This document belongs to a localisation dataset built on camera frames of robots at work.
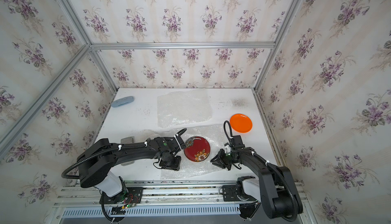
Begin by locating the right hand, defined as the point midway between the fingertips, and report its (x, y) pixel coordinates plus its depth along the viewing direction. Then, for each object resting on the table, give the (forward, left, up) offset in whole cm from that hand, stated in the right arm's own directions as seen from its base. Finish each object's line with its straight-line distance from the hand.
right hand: (215, 162), depth 83 cm
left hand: (-4, +20, 0) cm, 20 cm away
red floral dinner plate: (+7, +10, +2) cm, 12 cm away
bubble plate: (+13, -1, +5) cm, 14 cm away
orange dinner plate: (+27, -19, -1) cm, 33 cm away
